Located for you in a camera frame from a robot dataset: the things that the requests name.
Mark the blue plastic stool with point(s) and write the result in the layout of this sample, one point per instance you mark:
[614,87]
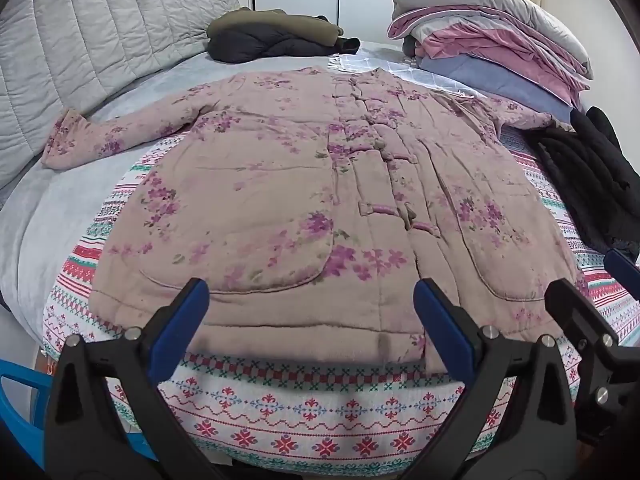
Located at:
[20,410]

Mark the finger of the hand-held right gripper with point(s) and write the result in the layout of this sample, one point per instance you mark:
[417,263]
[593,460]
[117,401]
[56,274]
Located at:
[590,325]
[622,274]

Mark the grey quilted headboard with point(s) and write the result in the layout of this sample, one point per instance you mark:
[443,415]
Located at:
[75,35]

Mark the patterned knit-print blanket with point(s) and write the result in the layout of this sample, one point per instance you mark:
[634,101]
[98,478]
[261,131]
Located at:
[300,410]

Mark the black fleece garment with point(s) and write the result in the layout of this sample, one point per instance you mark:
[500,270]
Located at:
[590,175]

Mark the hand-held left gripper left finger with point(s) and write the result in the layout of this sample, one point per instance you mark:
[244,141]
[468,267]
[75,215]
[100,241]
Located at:
[176,334]

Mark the pink floral padded jacket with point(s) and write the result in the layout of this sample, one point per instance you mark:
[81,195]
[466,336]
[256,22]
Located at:
[300,185]

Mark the stack of folded quilts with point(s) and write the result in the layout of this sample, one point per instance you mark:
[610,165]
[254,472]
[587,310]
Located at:
[500,5]

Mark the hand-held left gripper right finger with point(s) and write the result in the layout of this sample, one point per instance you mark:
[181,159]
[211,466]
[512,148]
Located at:
[441,331]

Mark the blue folded blanket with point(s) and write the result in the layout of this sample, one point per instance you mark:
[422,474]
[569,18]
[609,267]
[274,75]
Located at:
[485,80]

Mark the stack of folded blankets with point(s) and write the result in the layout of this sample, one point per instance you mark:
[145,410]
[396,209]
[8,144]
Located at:
[475,42]

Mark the olive and black jacket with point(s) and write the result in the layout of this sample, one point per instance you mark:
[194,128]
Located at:
[270,35]

